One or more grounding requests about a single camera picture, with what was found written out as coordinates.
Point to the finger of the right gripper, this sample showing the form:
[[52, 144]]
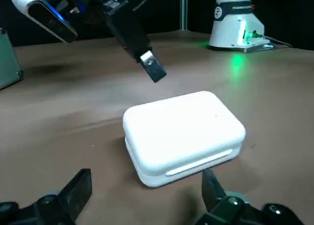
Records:
[[130, 31]]

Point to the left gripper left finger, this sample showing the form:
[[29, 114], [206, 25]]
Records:
[[71, 195]]

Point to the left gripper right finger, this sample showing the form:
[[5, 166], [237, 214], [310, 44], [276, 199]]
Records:
[[213, 198]]

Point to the small white medicine box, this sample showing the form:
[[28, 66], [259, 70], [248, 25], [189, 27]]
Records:
[[181, 136]]

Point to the silver aluminium case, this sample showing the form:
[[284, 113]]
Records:
[[8, 63]]

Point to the grey metal post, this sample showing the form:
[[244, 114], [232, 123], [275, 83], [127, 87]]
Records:
[[184, 8]]

